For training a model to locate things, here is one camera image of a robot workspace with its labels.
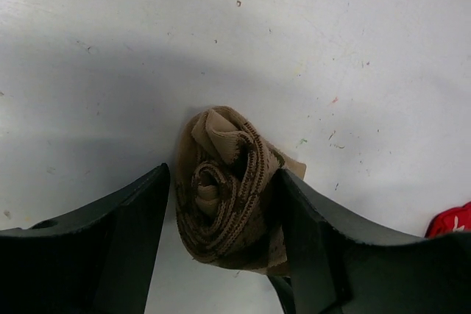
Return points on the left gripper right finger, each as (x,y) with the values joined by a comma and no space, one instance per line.
(341,262)

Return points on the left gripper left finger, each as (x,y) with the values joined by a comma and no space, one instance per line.
(96,259)

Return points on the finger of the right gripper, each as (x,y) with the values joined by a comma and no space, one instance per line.
(284,291)

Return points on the beige argyle sock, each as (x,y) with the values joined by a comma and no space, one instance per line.
(226,209)

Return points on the red sock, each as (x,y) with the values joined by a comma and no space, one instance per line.
(456,219)

